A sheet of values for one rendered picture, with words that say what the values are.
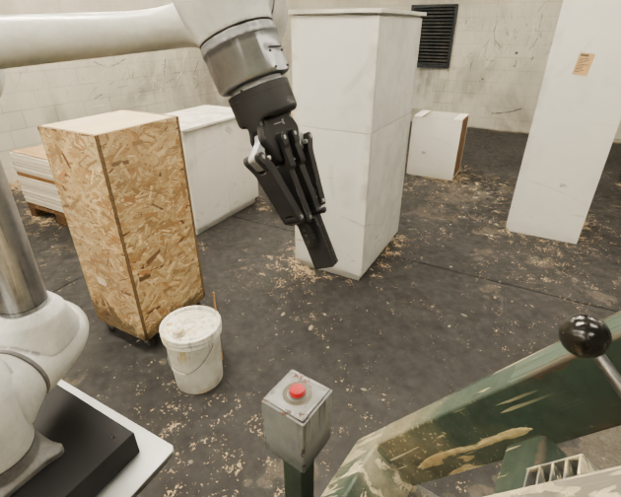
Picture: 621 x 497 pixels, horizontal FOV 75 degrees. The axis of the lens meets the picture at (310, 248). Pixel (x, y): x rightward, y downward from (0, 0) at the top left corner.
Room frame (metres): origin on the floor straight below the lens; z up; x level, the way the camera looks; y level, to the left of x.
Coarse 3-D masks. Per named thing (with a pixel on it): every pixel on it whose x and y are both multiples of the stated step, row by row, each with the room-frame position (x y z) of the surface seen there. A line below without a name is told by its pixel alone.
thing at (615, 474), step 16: (560, 480) 0.23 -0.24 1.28; (576, 480) 0.23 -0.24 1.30; (592, 480) 0.22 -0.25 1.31; (608, 480) 0.21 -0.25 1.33; (496, 496) 0.26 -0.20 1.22; (512, 496) 0.25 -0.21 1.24; (528, 496) 0.24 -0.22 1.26; (544, 496) 0.23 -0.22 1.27; (560, 496) 0.22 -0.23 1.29; (576, 496) 0.21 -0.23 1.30; (592, 496) 0.20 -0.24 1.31; (608, 496) 0.20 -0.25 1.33
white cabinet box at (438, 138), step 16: (432, 112) 5.38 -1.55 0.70; (448, 112) 5.28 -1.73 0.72; (416, 128) 5.04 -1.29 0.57; (432, 128) 4.95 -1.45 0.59; (448, 128) 4.85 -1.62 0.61; (464, 128) 5.06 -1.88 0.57; (416, 144) 5.02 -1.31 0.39; (432, 144) 4.93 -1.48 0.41; (448, 144) 4.84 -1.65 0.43; (416, 160) 5.01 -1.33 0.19; (432, 160) 4.92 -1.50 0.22; (448, 160) 4.82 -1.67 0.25; (432, 176) 4.91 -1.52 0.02; (448, 176) 4.81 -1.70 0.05
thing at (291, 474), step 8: (288, 464) 0.64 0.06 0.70; (312, 464) 0.66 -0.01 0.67; (288, 472) 0.64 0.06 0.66; (296, 472) 0.62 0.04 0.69; (312, 472) 0.66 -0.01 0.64; (288, 480) 0.64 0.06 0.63; (296, 480) 0.62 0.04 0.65; (304, 480) 0.62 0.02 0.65; (312, 480) 0.66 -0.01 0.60; (288, 488) 0.64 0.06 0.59; (296, 488) 0.62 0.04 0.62; (304, 488) 0.62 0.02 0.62; (312, 488) 0.66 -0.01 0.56; (288, 496) 0.64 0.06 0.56; (296, 496) 0.63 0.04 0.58; (304, 496) 0.62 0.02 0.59; (312, 496) 0.66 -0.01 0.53
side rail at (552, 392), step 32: (608, 320) 0.42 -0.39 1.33; (544, 352) 0.45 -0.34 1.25; (608, 352) 0.38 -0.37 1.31; (480, 384) 0.49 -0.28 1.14; (512, 384) 0.43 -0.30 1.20; (544, 384) 0.41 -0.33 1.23; (576, 384) 0.39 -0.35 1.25; (608, 384) 0.37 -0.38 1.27; (416, 416) 0.53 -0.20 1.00; (448, 416) 0.47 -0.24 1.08; (480, 416) 0.45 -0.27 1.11; (512, 416) 0.42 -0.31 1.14; (544, 416) 0.40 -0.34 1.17; (576, 416) 0.38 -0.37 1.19; (608, 416) 0.36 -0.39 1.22; (384, 448) 0.53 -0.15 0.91; (416, 448) 0.50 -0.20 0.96; (448, 448) 0.46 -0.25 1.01; (480, 448) 0.44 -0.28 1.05; (416, 480) 0.49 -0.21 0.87
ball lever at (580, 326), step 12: (564, 324) 0.28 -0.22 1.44; (576, 324) 0.27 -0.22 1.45; (588, 324) 0.26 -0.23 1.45; (600, 324) 0.26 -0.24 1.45; (564, 336) 0.27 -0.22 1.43; (576, 336) 0.26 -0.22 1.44; (588, 336) 0.26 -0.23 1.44; (600, 336) 0.26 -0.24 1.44; (576, 348) 0.26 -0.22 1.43; (588, 348) 0.25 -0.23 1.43; (600, 348) 0.25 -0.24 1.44; (600, 360) 0.25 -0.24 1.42; (612, 372) 0.24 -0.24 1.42; (612, 384) 0.24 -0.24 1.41
